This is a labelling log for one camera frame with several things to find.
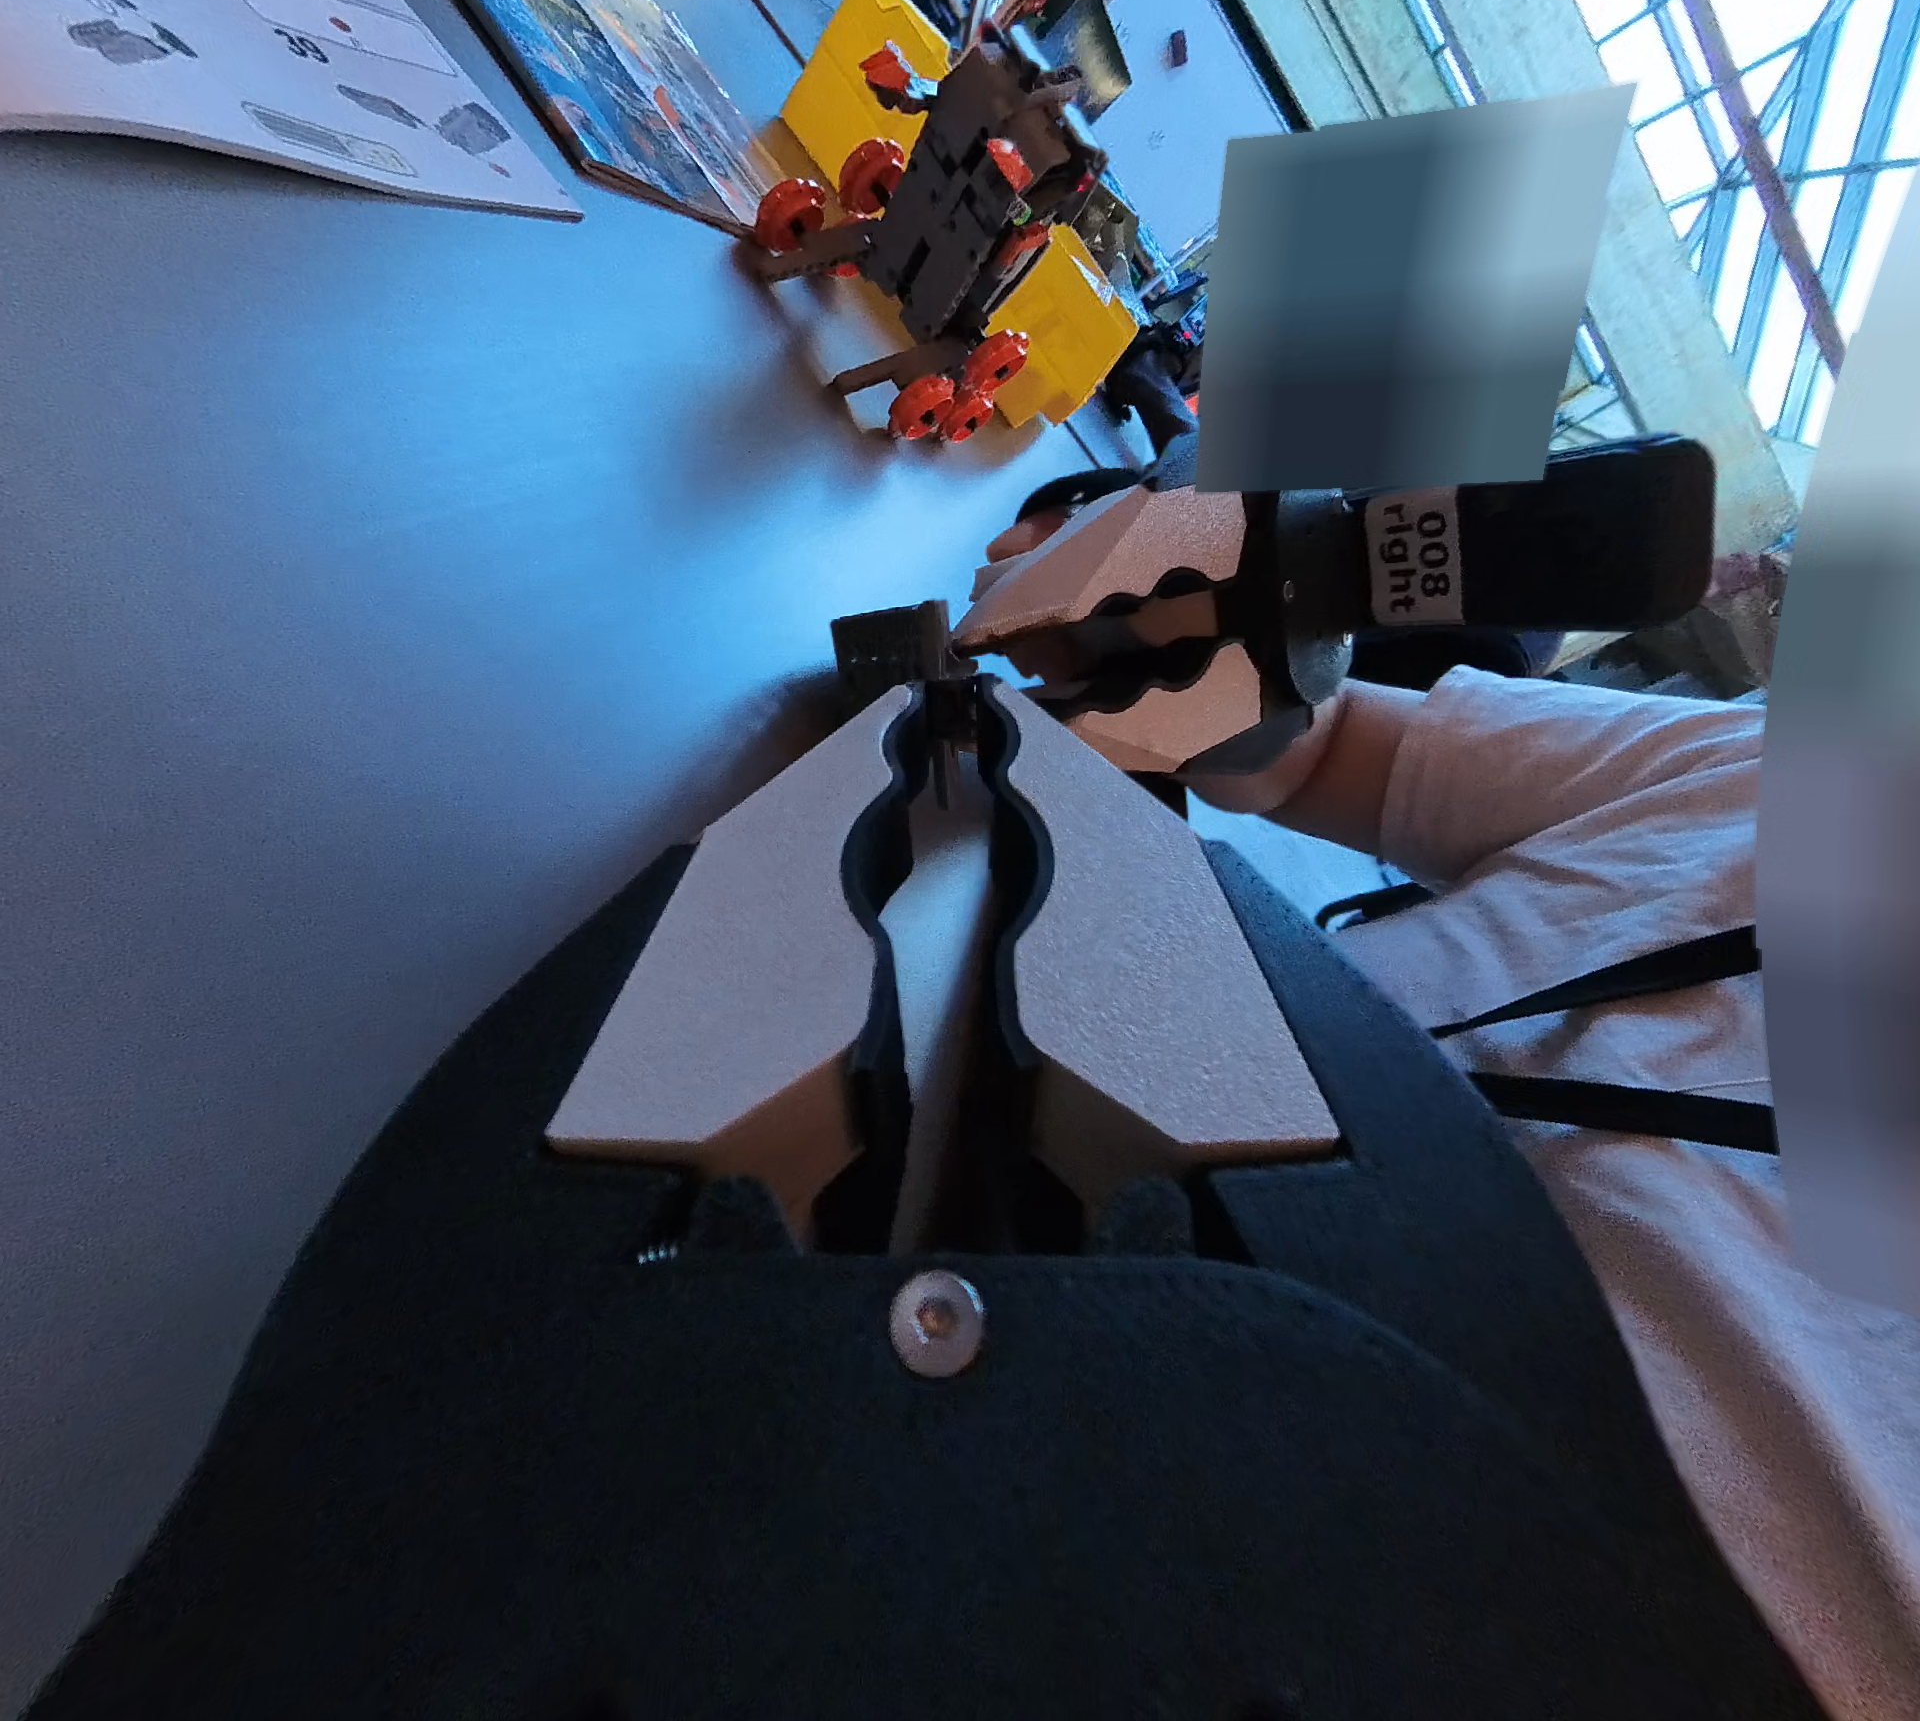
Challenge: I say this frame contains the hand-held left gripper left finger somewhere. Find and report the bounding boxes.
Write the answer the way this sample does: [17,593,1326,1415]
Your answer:
[542,681,921,1252]

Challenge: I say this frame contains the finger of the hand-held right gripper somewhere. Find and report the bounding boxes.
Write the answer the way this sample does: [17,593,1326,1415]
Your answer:
[1021,631,1279,779]
[948,488,1254,660]

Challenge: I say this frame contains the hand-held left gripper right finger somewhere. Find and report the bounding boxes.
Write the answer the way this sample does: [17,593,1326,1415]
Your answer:
[972,677,1344,1255]

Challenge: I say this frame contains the single grey track link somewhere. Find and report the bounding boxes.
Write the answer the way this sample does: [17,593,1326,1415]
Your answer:
[829,599,981,810]

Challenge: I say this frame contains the grey desk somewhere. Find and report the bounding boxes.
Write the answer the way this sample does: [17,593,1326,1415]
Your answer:
[0,0,1180,1678]

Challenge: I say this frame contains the person's right hand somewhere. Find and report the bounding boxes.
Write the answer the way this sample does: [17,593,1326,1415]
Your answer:
[1184,681,1352,830]

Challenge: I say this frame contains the black toy robot orange wheels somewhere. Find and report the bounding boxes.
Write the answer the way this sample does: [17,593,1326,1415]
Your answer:
[743,39,1112,448]

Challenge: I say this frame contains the yellow plastic bin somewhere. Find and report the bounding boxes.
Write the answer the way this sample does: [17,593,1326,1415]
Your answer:
[772,0,1147,431]

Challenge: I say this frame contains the blue printed leaflet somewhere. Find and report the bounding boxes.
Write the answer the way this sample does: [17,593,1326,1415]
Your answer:
[375,0,782,244]

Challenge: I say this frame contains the white instruction booklet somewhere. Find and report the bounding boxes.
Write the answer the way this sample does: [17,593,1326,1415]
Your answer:
[0,0,589,222]

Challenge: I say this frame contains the black harness strap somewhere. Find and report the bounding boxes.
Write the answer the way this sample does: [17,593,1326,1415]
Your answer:
[1466,1070,1782,1156]
[1428,927,1761,1043]

